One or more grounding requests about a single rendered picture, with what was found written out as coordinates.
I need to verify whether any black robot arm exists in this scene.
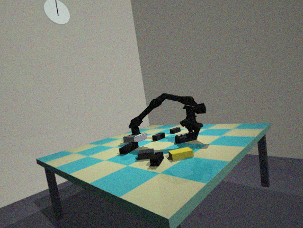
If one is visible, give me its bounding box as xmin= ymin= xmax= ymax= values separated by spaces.
xmin=129 ymin=93 xmax=207 ymax=135

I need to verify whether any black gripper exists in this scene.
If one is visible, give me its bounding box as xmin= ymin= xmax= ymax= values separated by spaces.
xmin=185 ymin=114 xmax=203 ymax=138

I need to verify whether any yellow rectangular block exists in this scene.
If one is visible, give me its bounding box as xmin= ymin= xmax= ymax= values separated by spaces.
xmin=168 ymin=147 xmax=194 ymax=160

